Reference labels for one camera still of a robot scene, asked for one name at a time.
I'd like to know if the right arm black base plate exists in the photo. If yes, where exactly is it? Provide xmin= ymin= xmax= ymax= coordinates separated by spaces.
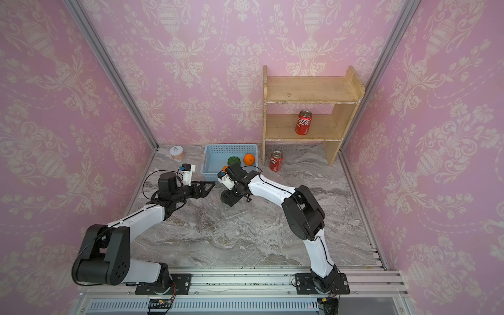
xmin=291 ymin=271 xmax=350 ymax=295

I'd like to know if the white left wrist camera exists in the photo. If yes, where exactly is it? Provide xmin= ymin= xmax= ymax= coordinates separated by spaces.
xmin=179 ymin=164 xmax=196 ymax=186

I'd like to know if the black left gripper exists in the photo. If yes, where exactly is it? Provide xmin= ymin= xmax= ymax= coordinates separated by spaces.
xmin=171 ymin=180 xmax=215 ymax=203

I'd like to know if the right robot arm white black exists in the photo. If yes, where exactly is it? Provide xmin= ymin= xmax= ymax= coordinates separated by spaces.
xmin=217 ymin=164 xmax=345 ymax=295

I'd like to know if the red cola can on table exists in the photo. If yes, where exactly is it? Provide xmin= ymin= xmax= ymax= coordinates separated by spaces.
xmin=270 ymin=150 xmax=283 ymax=172

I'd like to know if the white round tape roll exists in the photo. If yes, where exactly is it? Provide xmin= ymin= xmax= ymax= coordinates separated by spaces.
xmin=169 ymin=146 xmax=186 ymax=161

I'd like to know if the aluminium rail front frame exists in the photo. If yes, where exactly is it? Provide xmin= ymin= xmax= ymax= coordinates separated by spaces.
xmin=71 ymin=266 xmax=415 ymax=314

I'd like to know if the light blue plastic basket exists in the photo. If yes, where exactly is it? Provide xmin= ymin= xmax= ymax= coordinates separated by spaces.
xmin=201 ymin=144 xmax=259 ymax=182

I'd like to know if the red cola can on shelf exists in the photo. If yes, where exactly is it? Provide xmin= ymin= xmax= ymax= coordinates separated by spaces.
xmin=295 ymin=110 xmax=312 ymax=136

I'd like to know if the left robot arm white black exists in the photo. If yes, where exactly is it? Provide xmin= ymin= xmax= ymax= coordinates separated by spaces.
xmin=71 ymin=171 xmax=215 ymax=295

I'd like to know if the wooden two-tier shelf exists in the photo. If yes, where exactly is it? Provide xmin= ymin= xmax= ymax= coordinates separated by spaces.
xmin=261 ymin=66 xmax=365 ymax=165

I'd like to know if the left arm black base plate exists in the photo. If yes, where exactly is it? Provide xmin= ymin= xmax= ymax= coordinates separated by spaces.
xmin=135 ymin=274 xmax=192 ymax=296

